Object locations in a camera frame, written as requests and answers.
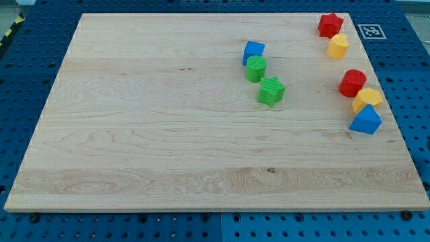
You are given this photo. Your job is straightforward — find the green star block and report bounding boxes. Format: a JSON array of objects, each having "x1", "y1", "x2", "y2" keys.
[{"x1": 257, "y1": 77, "x2": 286, "y2": 108}]

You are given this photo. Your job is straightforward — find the red star block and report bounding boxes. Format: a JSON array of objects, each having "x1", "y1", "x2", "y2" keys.
[{"x1": 317, "y1": 13, "x2": 344, "y2": 39}]

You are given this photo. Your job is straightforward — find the light wooden board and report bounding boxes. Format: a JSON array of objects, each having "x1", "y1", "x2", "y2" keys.
[{"x1": 5, "y1": 13, "x2": 429, "y2": 213}]

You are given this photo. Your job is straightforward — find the green cylinder block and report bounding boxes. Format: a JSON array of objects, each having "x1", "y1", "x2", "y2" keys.
[{"x1": 245, "y1": 55, "x2": 267, "y2": 83}]

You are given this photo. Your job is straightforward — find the blue cube block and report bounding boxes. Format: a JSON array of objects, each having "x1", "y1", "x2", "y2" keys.
[{"x1": 243, "y1": 41, "x2": 265, "y2": 66}]

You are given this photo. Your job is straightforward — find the red cylinder block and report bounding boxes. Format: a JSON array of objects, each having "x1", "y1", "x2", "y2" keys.
[{"x1": 338, "y1": 69, "x2": 367, "y2": 97}]

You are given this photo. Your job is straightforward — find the yellow heart block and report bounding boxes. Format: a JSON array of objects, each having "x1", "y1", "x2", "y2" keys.
[{"x1": 327, "y1": 34, "x2": 349, "y2": 60}]

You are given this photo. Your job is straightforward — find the blue triangle block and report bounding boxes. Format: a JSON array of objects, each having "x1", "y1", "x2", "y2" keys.
[{"x1": 349, "y1": 104, "x2": 382, "y2": 134}]

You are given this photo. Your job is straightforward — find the yellow hexagon block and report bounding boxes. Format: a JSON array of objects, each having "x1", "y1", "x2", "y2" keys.
[{"x1": 352, "y1": 87, "x2": 382, "y2": 114}]

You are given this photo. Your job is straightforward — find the white fiducial marker tag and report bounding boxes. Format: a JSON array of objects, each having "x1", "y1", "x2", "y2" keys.
[{"x1": 358, "y1": 24, "x2": 386, "y2": 40}]

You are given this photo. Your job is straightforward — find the black bolt left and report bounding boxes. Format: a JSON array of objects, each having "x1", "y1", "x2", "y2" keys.
[{"x1": 28, "y1": 213, "x2": 40, "y2": 223}]

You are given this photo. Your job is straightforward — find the black bolt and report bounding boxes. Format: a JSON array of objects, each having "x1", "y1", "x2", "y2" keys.
[
  {"x1": 28, "y1": 213, "x2": 40, "y2": 223},
  {"x1": 400, "y1": 210, "x2": 414, "y2": 221}
]

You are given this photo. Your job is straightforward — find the black bolt right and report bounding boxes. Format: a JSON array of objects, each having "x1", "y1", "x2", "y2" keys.
[{"x1": 400, "y1": 210, "x2": 414, "y2": 221}]

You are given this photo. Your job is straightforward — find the yellow black hazard tape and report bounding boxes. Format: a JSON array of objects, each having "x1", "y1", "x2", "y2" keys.
[{"x1": 1, "y1": 12, "x2": 26, "y2": 48}]

